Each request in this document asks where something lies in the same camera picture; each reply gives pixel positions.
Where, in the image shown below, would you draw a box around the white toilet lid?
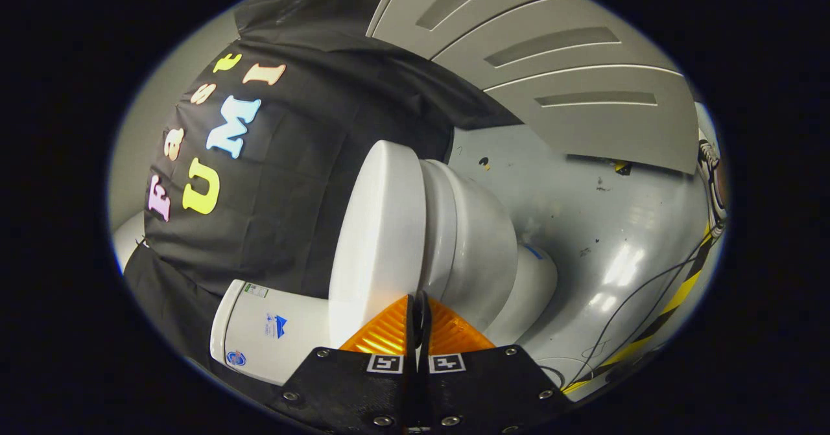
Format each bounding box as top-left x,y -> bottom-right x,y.
327,140 -> 429,348

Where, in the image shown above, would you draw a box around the white ceramic toilet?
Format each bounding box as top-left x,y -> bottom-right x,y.
209,159 -> 558,386

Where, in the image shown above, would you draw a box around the black backdrop cloth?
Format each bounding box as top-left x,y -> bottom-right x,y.
123,0 -> 523,384

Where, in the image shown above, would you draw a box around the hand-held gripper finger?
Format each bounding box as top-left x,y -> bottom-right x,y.
268,294 -> 417,435
416,291 -> 573,435

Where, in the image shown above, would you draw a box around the white coiled cable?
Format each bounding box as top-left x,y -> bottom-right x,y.
697,138 -> 730,238

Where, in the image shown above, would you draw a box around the yellow black floor tape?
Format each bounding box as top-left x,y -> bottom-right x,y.
563,224 -> 714,395

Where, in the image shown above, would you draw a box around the grey slotted panel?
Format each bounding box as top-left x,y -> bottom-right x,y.
366,0 -> 701,175

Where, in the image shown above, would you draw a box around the white toilet seat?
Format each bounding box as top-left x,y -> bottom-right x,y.
418,158 -> 471,306

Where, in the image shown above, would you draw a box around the black floor cables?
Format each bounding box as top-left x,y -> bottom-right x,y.
564,228 -> 724,387

